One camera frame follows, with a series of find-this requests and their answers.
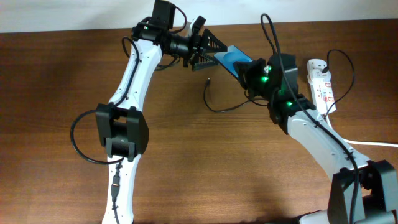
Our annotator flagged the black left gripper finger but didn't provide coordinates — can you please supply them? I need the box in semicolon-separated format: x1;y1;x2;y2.
200;29;228;53
191;54;218;71

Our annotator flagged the black USB charging cable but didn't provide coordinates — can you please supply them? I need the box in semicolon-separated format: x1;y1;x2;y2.
203;49;356;116

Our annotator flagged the blue Samsung smartphone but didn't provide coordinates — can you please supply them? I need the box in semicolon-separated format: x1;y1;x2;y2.
214;45;252;80

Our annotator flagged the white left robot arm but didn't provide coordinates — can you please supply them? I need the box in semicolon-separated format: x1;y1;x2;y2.
96;1;227;223

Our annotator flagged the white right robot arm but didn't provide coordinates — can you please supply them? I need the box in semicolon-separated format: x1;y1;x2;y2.
233;54;397;223

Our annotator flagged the white charger plug adapter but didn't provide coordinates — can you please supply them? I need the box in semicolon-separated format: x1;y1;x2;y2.
310;69;330;82

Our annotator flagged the white power strip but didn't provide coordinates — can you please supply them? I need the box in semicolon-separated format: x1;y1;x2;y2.
307;59;336;114

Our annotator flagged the white power strip cord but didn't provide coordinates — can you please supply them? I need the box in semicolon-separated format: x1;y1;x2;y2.
323;113;398;148

